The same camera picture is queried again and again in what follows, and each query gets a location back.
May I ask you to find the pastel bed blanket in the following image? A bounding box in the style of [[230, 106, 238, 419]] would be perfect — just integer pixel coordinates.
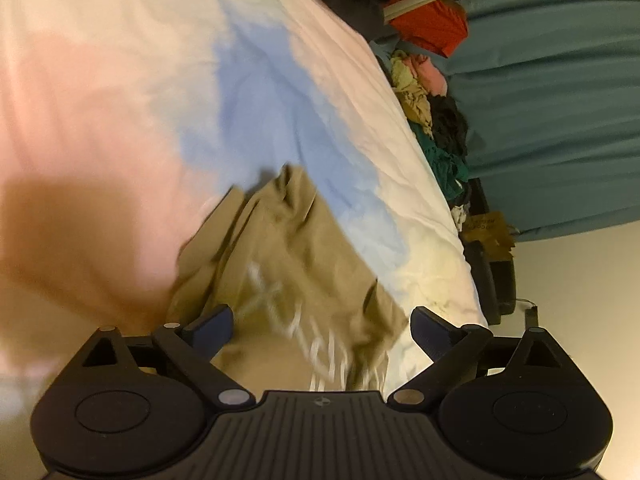
[[0, 0, 490, 393]]

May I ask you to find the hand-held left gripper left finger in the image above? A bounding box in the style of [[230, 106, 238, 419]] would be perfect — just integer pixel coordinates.
[[80, 304, 257, 408]]

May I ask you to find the tan garment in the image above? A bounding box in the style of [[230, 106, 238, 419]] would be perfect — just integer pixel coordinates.
[[165, 162, 410, 393]]

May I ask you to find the teal curtain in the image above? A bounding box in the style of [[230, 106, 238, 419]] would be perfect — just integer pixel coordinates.
[[370, 0, 640, 237]]

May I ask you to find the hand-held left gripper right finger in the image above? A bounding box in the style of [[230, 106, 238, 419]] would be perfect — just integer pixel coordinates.
[[385, 305, 571, 408]]

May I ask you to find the pile of mixed clothes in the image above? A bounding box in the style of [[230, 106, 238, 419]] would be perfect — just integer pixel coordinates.
[[389, 49, 475, 227]]

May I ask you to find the orange cloth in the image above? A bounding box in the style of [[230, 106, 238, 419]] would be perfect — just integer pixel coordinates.
[[389, 0, 469, 57]]

